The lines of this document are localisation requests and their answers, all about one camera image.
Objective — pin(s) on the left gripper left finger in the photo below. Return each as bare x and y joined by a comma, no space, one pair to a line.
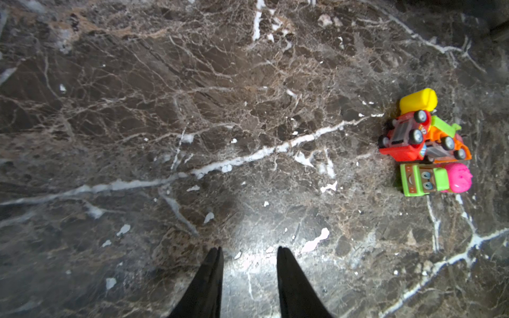
203,296

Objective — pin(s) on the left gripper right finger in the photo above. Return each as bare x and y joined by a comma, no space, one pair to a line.
297,296

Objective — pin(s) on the green pink toy car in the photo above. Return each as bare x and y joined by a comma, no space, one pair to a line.
423,179

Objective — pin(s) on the red toy car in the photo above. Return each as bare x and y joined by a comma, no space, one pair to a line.
405,140

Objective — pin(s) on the orange green dump truck toy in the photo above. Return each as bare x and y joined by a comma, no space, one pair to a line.
444,144

